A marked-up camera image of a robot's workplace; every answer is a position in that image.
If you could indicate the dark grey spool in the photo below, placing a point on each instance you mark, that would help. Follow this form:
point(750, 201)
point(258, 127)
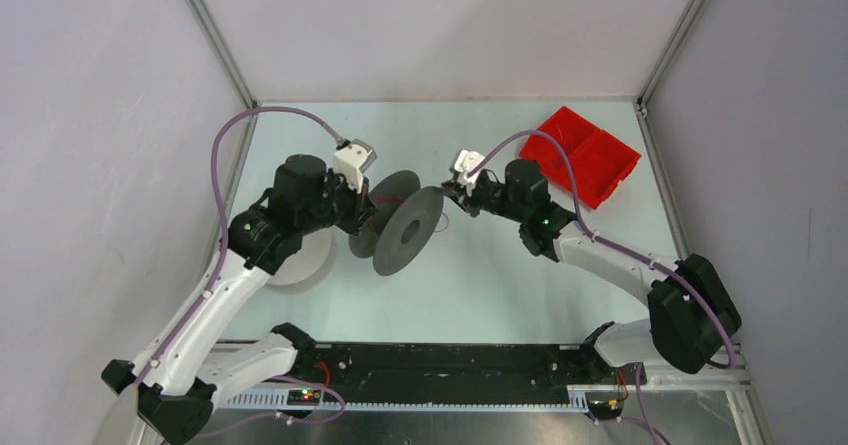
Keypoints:
point(408, 214)

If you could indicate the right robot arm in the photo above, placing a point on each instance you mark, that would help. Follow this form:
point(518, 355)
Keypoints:
point(691, 316)

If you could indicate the white translucent spool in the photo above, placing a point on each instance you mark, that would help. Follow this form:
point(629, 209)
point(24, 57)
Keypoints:
point(308, 263)

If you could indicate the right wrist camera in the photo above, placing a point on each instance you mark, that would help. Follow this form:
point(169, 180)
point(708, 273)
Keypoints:
point(466, 170)

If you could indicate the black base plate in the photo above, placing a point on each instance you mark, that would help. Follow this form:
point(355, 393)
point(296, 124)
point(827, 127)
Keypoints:
point(456, 375)

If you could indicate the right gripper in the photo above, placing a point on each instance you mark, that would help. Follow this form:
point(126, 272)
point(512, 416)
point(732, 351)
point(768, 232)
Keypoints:
point(461, 196)

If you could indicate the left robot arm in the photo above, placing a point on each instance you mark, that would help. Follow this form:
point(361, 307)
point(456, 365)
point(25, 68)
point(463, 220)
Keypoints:
point(171, 388)

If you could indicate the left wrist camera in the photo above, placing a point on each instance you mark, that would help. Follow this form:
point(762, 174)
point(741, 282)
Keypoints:
point(352, 160)

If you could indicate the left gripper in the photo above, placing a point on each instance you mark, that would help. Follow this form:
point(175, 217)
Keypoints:
point(361, 205)

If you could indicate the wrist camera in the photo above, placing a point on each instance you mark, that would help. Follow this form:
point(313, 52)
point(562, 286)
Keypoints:
point(466, 170)
point(352, 160)

